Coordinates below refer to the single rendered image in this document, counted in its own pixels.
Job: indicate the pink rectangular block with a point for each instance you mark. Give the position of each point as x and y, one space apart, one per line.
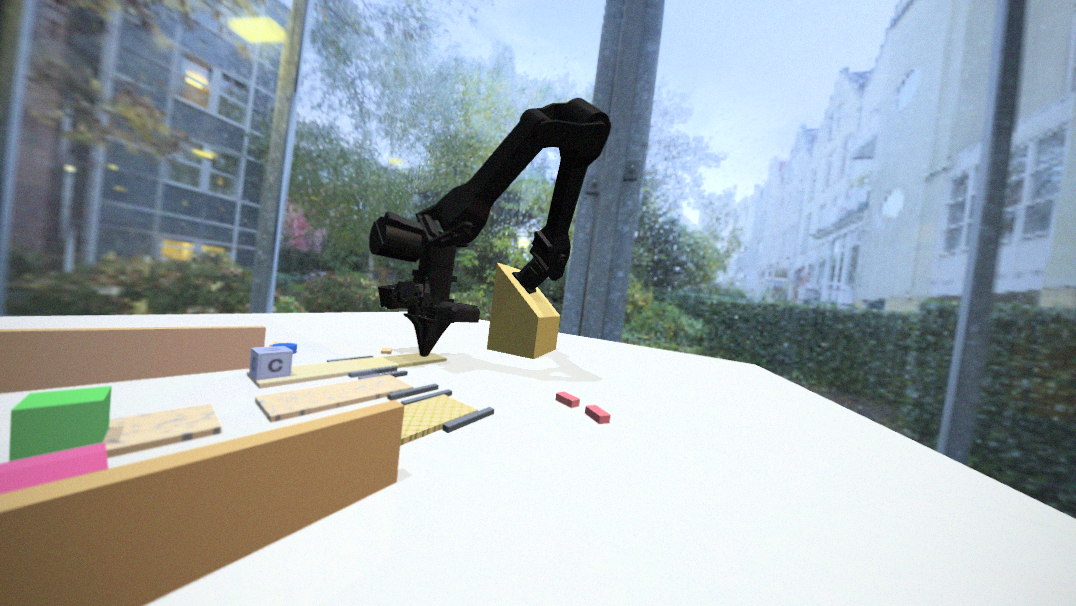
597 414
567 400

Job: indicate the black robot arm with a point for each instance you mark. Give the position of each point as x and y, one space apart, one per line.
577 128

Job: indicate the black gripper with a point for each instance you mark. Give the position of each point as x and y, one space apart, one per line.
430 323

